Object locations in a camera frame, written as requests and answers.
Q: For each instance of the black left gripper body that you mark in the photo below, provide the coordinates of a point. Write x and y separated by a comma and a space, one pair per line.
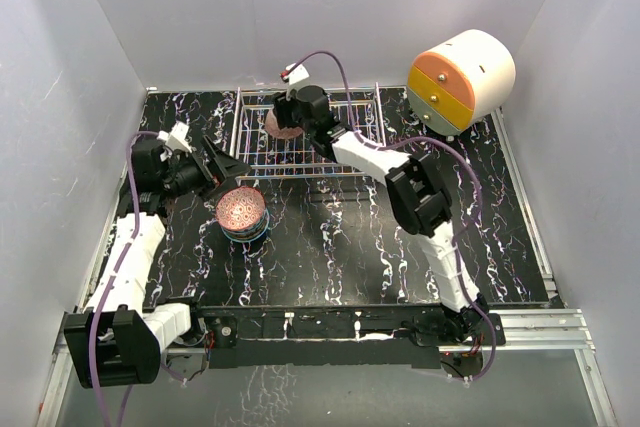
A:
185, 178

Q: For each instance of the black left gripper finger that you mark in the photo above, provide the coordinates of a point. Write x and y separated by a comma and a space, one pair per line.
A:
224, 168
210, 183

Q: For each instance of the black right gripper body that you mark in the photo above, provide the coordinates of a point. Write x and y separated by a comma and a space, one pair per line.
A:
298, 120

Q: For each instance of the pink floral bowl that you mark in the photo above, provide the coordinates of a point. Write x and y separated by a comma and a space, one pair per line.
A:
273, 129

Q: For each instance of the white bowl brown diamonds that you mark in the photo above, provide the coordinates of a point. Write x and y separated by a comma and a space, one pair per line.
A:
240, 209

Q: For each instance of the white wire dish rack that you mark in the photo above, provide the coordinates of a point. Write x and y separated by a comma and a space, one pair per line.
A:
272, 158

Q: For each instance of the white bowl red lattice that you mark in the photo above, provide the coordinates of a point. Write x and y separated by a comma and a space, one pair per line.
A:
261, 223

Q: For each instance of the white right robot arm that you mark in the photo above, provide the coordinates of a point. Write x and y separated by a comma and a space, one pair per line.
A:
421, 202

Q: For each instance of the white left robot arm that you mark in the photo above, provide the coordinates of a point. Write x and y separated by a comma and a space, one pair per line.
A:
114, 341

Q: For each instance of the round white mini drawer cabinet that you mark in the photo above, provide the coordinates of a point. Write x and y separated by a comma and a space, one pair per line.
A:
457, 83

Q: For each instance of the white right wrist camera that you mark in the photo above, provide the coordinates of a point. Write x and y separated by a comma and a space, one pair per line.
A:
295, 78

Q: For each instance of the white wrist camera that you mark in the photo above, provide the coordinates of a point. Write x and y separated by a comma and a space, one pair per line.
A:
176, 139
295, 78

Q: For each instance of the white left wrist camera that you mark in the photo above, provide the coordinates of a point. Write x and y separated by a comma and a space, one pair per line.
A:
176, 139

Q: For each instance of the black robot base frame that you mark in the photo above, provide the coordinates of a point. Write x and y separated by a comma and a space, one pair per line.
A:
417, 335

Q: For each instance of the aluminium rail frame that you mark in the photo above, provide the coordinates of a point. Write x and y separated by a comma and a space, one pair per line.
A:
528, 329

